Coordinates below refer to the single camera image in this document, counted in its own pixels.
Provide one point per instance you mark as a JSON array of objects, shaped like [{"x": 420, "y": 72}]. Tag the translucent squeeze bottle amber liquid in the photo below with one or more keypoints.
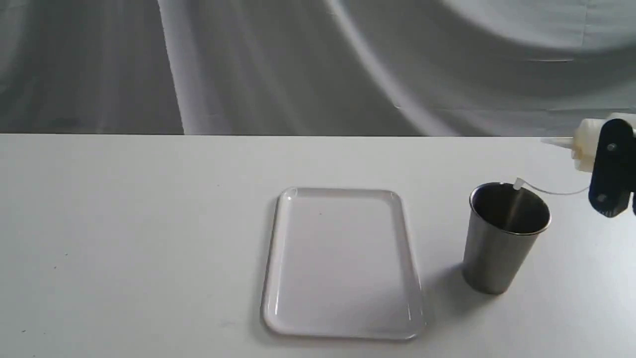
[{"x": 583, "y": 143}]

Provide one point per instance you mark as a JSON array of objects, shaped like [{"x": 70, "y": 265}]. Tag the white rectangular plastic tray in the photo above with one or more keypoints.
[{"x": 340, "y": 266}]

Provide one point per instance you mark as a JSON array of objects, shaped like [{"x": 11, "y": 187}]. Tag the grey fabric backdrop curtain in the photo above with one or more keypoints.
[{"x": 314, "y": 67}]

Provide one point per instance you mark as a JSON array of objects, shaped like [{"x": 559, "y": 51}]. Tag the stainless steel cup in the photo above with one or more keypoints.
[{"x": 504, "y": 224}]

